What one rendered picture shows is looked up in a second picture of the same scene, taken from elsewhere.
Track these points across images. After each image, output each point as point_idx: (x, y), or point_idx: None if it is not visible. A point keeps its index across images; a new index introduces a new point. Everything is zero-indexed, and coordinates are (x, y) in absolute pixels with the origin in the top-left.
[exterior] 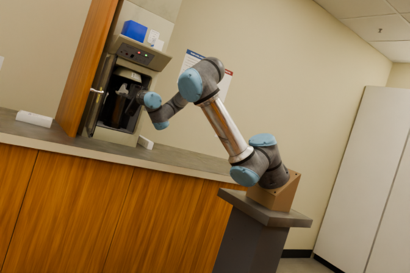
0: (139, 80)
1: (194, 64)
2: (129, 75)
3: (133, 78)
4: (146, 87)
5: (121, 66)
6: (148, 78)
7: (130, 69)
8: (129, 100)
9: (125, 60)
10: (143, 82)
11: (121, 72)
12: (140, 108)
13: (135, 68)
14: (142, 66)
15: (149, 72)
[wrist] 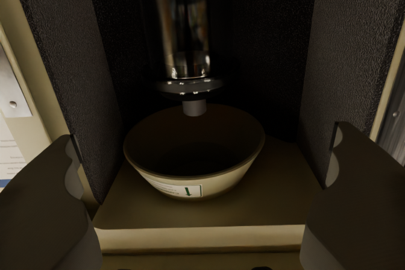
0: (145, 176)
1: (18, 166)
2: (212, 183)
3: (182, 184)
4: (85, 160)
5: (253, 185)
6: (103, 190)
7: (213, 199)
8: (126, 26)
9: (265, 246)
10: (114, 143)
11: (246, 169)
12: (32, 26)
13: (198, 234)
14: (168, 249)
15: (116, 239)
